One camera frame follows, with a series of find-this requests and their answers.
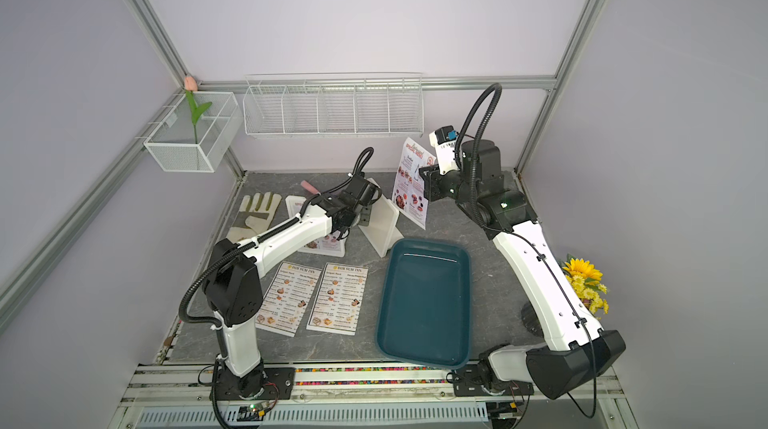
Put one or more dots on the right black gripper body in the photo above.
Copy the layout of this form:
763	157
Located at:
452	186

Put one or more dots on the white menu holder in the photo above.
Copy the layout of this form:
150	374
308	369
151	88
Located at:
381	230
293	204

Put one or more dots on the restaurant special menu sheet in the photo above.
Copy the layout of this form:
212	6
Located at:
329	245

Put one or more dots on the Dim Sum Inn menu sheet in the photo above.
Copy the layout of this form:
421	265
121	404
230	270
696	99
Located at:
287	298

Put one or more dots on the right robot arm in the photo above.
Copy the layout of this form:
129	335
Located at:
576	348

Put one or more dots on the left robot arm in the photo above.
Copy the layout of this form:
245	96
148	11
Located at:
228	293

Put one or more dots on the pink purple toy trowel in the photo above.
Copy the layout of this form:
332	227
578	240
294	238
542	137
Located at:
307	186

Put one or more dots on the white green work glove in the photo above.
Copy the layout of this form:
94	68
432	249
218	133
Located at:
255	216

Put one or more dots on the teal plastic tray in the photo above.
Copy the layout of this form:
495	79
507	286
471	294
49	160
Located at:
425	311

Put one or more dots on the yellow artificial flower bouquet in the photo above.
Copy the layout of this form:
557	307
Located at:
586	281

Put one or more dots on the pink artificial tulip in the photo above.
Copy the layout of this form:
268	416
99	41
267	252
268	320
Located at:
196	110

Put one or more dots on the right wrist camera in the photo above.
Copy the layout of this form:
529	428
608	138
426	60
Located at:
443	140

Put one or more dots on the white wire wall rack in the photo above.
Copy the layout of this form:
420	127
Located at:
343	104

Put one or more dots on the white mesh wall basket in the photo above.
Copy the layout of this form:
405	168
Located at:
171	142

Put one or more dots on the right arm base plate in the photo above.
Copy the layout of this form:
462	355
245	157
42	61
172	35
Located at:
475	380

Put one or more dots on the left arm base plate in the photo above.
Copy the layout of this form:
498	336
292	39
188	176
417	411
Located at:
261	384

